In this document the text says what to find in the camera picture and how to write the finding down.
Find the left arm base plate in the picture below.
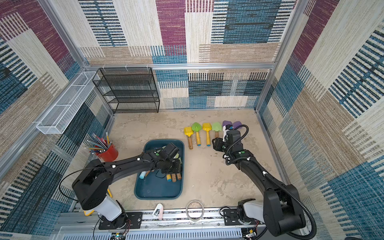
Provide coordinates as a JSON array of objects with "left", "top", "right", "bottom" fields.
[{"left": 98, "top": 212, "right": 143, "bottom": 230}]

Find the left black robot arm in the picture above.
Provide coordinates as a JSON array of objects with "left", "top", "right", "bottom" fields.
[{"left": 72, "top": 143, "right": 181, "bottom": 228}]

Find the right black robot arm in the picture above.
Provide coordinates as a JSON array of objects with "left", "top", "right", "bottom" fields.
[{"left": 212, "top": 122, "right": 317, "bottom": 240}]

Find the purple shovel long pink handle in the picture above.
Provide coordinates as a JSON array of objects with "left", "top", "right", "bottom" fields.
[{"left": 222, "top": 121, "right": 233, "bottom": 131}]

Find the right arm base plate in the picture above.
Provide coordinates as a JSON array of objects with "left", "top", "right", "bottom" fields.
[{"left": 219, "top": 207, "right": 263, "bottom": 226}]

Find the red pencil cup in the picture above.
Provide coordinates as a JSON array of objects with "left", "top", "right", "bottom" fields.
[{"left": 96, "top": 144, "right": 119, "bottom": 162}]

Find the white wire mesh basket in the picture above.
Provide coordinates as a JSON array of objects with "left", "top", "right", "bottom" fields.
[{"left": 36, "top": 72, "right": 96, "bottom": 135}]

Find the yellow shovel wooden handle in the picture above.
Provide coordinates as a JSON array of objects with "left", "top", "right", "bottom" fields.
[{"left": 184, "top": 127, "right": 194, "bottom": 150}]

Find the pink white small device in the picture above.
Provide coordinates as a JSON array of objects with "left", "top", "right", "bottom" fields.
[{"left": 152, "top": 203, "right": 164, "bottom": 220}]

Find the teal plastic storage box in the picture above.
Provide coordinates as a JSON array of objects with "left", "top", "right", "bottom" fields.
[{"left": 134, "top": 139, "right": 185, "bottom": 200}]

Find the white cable coil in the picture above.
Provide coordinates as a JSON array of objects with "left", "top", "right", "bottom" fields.
[{"left": 185, "top": 199, "right": 205, "bottom": 223}]

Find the black wire shelf rack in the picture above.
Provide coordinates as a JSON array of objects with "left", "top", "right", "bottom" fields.
[{"left": 93, "top": 67, "right": 160, "bottom": 114}]

